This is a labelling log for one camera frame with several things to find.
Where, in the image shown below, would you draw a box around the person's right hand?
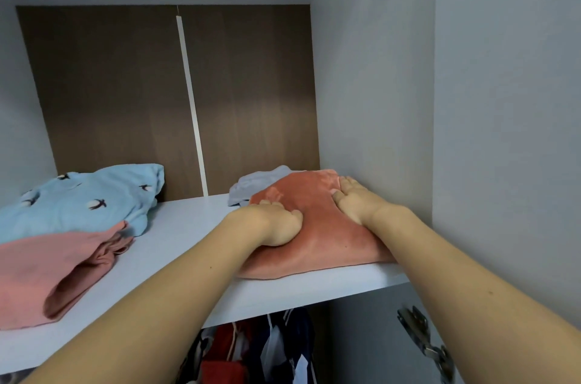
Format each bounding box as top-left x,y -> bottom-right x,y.
329,176 -> 402,228

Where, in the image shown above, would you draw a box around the person's left hand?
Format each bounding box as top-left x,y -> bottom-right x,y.
231,202 -> 305,248

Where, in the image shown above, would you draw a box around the grey drawstring shorts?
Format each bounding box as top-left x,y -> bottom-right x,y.
227,165 -> 296,208

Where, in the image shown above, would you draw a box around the brown velvet garment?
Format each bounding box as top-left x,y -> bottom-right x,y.
236,169 -> 398,280

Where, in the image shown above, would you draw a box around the navy and white jacket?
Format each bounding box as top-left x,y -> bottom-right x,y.
258,306 -> 319,384

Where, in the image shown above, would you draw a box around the white wardrobe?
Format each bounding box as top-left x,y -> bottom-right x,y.
0,0 -> 581,384

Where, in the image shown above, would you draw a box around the red and white jacket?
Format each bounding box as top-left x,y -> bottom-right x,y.
198,320 -> 255,384

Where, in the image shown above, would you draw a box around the light blue cotton-print garment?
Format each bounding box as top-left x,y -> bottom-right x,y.
0,163 -> 166,246

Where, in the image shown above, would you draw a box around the pink pajama shirt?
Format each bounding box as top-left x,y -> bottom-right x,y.
0,220 -> 136,332

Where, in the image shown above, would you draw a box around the person's left forearm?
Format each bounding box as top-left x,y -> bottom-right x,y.
27,214 -> 274,384

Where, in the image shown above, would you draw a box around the person's right forearm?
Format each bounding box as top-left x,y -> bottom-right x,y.
367,205 -> 581,384

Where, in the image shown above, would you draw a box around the white wardrobe shelf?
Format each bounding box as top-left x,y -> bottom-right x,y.
0,193 -> 412,376

